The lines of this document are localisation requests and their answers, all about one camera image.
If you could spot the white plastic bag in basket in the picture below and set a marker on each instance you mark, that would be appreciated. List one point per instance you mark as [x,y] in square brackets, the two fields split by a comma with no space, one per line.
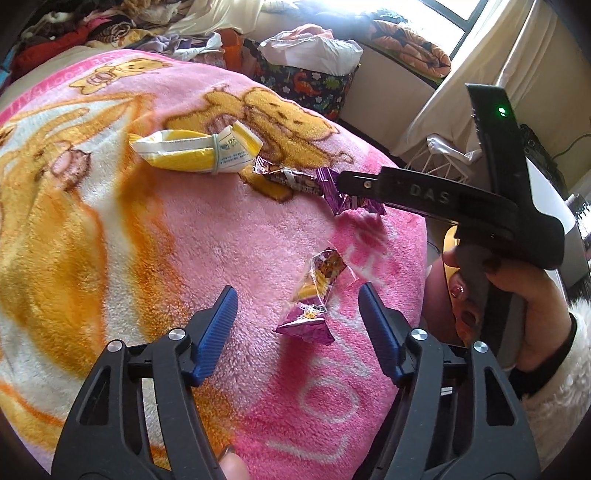
[315,53]

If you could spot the floral fabric bag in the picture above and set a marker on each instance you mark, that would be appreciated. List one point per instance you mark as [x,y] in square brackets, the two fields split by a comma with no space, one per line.
[213,58]

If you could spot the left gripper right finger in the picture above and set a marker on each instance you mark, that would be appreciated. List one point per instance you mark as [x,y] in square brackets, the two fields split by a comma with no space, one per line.
[455,415]

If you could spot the purple snack wrapper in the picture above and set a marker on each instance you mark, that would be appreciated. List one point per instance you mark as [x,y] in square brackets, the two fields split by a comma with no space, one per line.
[323,183]

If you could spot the cream curtain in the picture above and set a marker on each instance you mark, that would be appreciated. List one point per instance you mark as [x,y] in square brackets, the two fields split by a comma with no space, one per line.
[209,16]
[516,51]

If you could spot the dark jacket on sill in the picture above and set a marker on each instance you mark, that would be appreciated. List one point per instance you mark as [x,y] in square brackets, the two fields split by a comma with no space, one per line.
[342,23]

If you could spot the orange patterned folded blanket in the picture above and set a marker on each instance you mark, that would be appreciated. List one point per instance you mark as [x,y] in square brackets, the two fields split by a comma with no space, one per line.
[409,48]

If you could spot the window frame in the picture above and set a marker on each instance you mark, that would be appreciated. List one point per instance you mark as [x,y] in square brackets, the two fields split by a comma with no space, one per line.
[452,21]

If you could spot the person's right hand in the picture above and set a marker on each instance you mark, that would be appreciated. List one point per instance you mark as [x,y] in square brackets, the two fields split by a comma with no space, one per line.
[545,322]

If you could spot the yellow white snack bag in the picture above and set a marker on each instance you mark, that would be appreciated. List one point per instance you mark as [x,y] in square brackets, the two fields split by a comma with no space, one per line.
[229,151]

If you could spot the pink bear blanket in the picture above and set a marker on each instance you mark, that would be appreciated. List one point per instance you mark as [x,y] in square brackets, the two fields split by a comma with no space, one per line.
[96,244]

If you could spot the right cream curtain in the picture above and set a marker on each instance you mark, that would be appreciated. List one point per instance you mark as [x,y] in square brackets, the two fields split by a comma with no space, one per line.
[516,51]

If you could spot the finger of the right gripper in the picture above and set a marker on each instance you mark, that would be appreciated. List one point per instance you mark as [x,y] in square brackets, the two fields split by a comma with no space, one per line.
[433,196]

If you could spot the black bag on dresser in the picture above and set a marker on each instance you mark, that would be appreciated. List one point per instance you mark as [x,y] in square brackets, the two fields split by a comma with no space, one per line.
[539,156]

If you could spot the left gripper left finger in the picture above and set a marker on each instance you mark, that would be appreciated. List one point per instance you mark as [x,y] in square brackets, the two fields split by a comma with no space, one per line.
[135,417]

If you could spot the left cream curtain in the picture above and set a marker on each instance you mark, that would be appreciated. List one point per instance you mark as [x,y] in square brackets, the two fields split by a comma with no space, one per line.
[209,16]

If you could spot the orange bag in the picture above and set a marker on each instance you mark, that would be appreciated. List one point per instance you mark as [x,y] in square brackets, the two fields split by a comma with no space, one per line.
[232,46]

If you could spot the white wire side table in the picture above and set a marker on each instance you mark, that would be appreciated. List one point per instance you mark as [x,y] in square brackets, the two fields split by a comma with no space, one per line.
[439,157]

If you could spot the grey white clothes heap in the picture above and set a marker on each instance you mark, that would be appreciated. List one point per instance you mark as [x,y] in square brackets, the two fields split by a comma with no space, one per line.
[182,47]

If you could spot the pile of dark clothes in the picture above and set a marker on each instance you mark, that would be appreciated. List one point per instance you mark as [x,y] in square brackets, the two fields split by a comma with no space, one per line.
[57,26]

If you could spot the person's left hand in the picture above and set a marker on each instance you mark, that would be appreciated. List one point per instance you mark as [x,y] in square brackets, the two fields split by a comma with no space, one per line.
[232,466]

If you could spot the dinosaur print laundry basket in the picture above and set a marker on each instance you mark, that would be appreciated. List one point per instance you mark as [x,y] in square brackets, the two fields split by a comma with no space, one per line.
[320,92]

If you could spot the small purple orange wrapper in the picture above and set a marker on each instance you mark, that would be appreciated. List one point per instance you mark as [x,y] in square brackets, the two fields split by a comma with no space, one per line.
[306,317]

